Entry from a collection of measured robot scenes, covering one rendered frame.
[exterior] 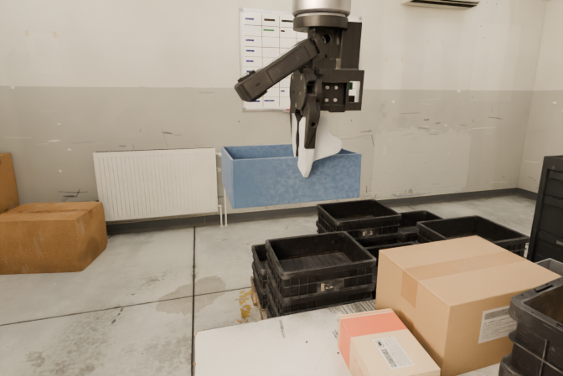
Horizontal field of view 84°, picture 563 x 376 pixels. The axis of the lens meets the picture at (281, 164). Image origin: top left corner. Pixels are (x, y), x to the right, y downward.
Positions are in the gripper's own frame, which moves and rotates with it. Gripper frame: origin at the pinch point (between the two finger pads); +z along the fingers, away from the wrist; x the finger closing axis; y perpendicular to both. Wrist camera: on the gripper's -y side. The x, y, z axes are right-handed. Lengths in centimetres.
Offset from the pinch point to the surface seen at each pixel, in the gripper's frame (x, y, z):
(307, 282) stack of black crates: 55, 21, 63
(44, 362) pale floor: 97, -93, 120
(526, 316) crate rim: -14.9, 29.2, 18.9
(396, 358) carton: -4.8, 17.4, 34.4
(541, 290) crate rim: -11.1, 36.7, 18.7
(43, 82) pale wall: 256, -138, -4
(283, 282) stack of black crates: 55, 12, 62
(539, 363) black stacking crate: -17.1, 30.7, 25.3
